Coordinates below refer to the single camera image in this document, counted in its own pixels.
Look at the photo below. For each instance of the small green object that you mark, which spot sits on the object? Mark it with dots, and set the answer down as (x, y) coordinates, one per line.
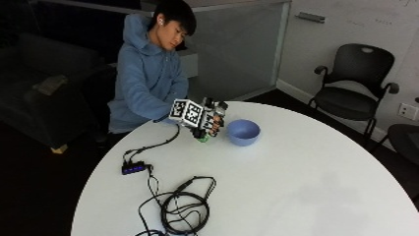
(202, 140)

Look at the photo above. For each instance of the blue bowl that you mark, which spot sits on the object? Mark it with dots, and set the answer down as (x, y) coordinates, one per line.
(242, 132)

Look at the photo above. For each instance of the white marker cube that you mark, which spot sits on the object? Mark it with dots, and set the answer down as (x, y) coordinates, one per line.
(187, 113)

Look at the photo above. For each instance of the the person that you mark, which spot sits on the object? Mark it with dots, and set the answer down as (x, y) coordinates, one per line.
(146, 75)

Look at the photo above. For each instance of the black usb hub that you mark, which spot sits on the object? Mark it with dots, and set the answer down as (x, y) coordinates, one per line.
(132, 167)

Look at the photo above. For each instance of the frosted glass partition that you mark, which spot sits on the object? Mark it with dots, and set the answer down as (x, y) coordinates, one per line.
(235, 49)

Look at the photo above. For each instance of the black office chair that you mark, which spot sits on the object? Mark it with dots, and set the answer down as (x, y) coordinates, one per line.
(352, 88)
(406, 139)

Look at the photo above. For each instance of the white earbud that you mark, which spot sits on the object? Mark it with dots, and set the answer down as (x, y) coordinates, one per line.
(159, 22)

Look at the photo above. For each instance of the grey whiteboard eraser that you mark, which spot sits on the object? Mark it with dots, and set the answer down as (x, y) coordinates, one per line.
(310, 17)

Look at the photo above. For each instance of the dark armchair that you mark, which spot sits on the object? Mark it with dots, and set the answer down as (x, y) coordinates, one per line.
(42, 111)

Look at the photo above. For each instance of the grey cushion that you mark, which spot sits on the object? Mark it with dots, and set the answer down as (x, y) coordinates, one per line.
(49, 84)

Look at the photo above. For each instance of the white wall outlet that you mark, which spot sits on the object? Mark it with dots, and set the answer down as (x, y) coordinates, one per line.
(407, 111)

